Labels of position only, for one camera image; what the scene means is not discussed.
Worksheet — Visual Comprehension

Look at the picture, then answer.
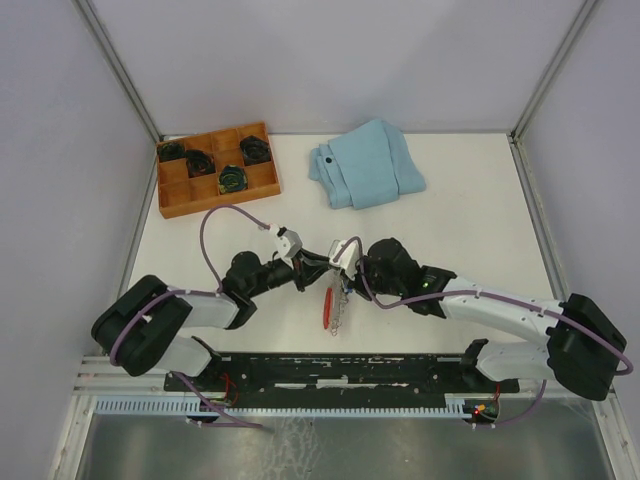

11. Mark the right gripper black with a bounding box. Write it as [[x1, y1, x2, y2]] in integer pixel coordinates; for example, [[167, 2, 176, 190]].
[[339, 254, 404, 302]]

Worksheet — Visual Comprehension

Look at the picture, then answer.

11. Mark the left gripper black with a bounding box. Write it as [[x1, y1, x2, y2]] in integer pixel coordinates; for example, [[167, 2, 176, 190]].
[[247, 247, 332, 298]]

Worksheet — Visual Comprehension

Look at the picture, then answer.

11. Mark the red handled metal keyring holder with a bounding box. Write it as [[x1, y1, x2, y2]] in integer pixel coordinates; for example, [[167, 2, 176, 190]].
[[323, 272, 350, 336]]

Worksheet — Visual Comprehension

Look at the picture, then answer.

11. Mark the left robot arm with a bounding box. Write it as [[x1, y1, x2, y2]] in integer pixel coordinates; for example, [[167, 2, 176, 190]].
[[91, 249, 330, 390]]

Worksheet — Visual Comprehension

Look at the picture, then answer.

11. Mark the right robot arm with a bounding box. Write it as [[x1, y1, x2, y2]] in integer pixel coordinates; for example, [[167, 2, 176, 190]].
[[332, 237, 634, 401]]

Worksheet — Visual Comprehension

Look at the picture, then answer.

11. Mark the light blue folded cloth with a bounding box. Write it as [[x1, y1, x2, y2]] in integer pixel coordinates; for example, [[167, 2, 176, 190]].
[[308, 119, 426, 210]]

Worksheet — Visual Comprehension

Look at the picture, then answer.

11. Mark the black rolled belt front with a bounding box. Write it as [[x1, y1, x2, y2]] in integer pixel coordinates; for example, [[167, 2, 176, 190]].
[[218, 165, 249, 195]]

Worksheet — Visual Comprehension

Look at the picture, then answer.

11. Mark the black rolled belt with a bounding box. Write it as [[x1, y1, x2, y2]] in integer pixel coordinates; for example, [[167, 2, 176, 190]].
[[218, 165, 249, 195], [185, 149, 216, 178], [156, 141, 185, 163], [239, 135, 271, 166]]

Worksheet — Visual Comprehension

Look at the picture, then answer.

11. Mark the black rolled belt right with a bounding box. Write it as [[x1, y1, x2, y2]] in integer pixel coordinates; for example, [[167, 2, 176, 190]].
[[239, 135, 271, 166]]

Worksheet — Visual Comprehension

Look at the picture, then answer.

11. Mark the wooden compartment tray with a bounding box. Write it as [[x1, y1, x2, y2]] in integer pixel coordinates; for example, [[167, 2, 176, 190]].
[[156, 122, 281, 219]]

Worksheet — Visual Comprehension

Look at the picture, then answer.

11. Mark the black rolled belt middle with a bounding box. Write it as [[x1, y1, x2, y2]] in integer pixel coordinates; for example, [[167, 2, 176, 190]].
[[185, 149, 216, 178]]

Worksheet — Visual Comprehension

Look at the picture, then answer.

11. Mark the black rolled belt far left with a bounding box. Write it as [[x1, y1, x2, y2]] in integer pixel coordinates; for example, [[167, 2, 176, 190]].
[[156, 141, 185, 163]]

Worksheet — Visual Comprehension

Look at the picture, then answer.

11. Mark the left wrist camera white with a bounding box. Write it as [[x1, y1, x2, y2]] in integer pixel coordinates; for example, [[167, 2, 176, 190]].
[[269, 224, 303, 260]]

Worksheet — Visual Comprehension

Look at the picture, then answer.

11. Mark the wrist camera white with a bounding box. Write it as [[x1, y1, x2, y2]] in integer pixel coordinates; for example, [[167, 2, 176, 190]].
[[328, 240, 361, 280], [269, 224, 303, 260]]

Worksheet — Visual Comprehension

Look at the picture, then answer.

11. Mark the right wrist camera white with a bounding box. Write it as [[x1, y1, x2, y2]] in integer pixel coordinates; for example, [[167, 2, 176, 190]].
[[328, 240, 361, 280]]

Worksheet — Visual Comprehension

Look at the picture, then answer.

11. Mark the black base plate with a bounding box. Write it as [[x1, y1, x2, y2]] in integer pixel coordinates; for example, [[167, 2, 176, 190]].
[[164, 353, 520, 409]]

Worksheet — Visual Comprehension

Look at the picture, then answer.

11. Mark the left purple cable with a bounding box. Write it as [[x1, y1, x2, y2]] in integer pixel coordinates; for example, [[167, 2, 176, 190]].
[[108, 204, 281, 430]]

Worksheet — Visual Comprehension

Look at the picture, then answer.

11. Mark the purple cable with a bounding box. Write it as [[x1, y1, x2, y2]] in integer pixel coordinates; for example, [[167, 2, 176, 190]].
[[108, 204, 281, 430], [334, 235, 634, 430]]

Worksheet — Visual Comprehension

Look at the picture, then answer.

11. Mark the white slotted cable duct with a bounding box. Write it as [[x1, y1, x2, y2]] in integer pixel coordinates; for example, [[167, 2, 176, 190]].
[[94, 392, 501, 419]]

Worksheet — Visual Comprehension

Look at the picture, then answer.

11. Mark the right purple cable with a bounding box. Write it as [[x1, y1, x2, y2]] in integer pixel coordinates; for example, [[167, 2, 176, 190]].
[[334, 235, 634, 430]]

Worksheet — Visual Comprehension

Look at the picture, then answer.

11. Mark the right aluminium frame post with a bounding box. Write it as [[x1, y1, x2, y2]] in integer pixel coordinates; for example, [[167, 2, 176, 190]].
[[510, 0, 601, 142]]

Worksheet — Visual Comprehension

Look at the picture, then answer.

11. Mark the aluminium frame post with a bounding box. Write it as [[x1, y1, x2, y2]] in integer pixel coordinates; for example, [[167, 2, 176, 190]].
[[510, 0, 601, 142], [71, 0, 163, 141]]

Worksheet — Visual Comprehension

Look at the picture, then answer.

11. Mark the left aluminium frame post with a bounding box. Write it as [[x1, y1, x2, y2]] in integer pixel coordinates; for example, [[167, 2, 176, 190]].
[[71, 0, 163, 141]]

